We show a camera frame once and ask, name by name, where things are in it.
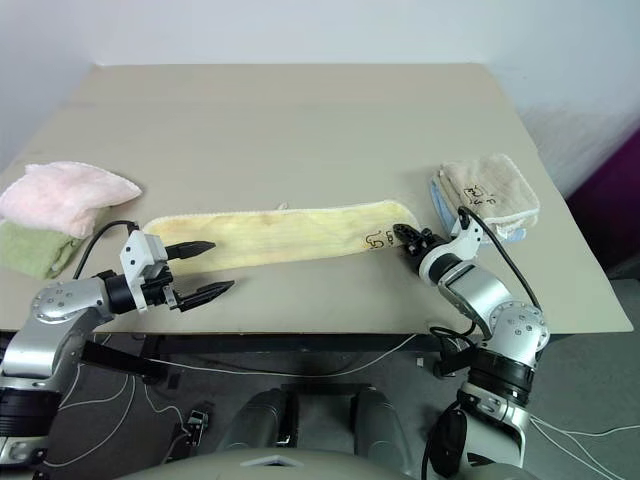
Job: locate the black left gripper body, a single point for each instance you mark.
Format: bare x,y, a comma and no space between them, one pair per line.
157,290

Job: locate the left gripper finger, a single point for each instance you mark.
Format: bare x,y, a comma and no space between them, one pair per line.
210,292
192,248

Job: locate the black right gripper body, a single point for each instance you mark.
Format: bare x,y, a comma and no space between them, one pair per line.
425,241

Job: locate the long yellow towel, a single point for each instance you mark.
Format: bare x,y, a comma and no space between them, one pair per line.
300,235

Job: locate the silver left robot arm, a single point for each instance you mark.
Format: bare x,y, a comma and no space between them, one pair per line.
55,300

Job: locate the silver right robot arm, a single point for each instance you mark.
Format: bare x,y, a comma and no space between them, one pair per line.
475,290

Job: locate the folded blue towel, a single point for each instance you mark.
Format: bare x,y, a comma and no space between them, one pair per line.
440,202

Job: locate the folded beige printed towel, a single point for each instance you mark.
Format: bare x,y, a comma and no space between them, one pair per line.
495,185

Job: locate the folded green towel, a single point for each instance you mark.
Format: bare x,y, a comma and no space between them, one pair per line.
30,250

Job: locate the folded pink towel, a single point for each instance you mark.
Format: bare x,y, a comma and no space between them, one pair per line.
60,195

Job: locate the black diagonal table brace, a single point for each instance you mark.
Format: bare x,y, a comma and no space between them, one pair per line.
120,362

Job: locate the black clamp on floor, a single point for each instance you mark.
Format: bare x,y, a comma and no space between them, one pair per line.
192,424

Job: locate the dark grey rounded robot leg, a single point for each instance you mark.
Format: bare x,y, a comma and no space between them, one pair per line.
260,420
382,425

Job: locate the grey robot torso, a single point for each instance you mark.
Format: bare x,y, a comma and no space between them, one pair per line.
225,465

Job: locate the purple object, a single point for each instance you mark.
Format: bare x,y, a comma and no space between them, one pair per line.
615,210

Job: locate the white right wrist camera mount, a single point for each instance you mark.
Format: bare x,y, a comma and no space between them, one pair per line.
462,240

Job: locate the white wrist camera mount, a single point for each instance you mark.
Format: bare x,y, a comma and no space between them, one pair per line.
135,255
462,240

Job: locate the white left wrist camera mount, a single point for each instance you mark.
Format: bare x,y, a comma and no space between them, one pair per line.
135,255

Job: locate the black table frame bar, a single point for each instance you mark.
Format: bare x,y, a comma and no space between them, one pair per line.
300,343

